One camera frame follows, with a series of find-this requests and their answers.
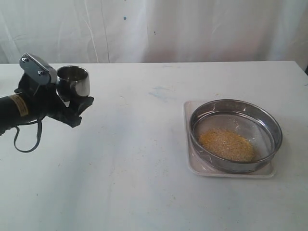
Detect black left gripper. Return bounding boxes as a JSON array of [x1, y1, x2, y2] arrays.
[[14, 73, 94, 128]]

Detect stainless steel cup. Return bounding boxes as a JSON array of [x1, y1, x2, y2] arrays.
[[56, 65, 90, 102]]

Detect yellow grain mixture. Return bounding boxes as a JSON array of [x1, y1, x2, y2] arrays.
[[199, 128, 255, 162]]

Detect round steel mesh sieve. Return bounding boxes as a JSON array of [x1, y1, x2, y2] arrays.
[[183, 99, 282, 178]]

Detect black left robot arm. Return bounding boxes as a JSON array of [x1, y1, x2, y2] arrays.
[[0, 74, 94, 134]]

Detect white backdrop curtain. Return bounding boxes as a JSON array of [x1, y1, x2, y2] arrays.
[[0, 0, 308, 68]]

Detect white square tray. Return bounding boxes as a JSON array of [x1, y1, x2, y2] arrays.
[[182, 101, 276, 179]]

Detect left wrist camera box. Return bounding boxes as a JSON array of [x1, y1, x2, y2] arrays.
[[19, 53, 57, 86]]

